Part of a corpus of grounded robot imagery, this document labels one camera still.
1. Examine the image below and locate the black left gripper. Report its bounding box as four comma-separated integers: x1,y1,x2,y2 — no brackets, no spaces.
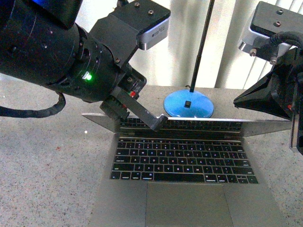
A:
78,36,168,131

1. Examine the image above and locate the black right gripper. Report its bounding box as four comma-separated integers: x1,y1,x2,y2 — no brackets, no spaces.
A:
233,48,303,154

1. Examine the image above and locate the grey laptop with black keyboard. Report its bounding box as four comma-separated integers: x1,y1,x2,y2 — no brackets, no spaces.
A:
85,113,291,227

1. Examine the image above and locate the blue desk lamp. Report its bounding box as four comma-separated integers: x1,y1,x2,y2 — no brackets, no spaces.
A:
163,0,215,118

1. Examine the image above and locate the black right cable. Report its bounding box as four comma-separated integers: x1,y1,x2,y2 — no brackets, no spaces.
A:
268,30,303,48

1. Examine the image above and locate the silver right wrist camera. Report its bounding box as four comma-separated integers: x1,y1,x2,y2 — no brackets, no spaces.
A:
238,1,303,64

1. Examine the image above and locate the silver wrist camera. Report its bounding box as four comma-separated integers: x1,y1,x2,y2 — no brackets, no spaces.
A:
90,0,171,69
238,1,303,64

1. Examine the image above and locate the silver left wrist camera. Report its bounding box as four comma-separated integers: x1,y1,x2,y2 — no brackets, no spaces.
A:
90,0,171,69

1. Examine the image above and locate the black braided cable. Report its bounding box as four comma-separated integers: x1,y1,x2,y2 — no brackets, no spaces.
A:
0,92,66,119

